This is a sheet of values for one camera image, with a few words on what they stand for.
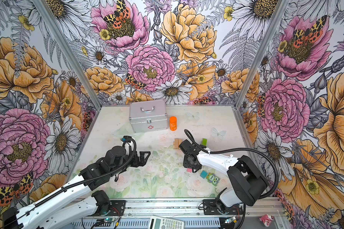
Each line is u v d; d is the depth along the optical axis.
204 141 0.96
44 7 0.72
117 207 0.74
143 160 0.66
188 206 0.76
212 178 0.83
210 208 0.73
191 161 0.64
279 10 0.73
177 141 0.97
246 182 0.44
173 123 1.02
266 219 0.68
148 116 0.96
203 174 0.85
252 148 1.03
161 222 0.70
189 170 0.87
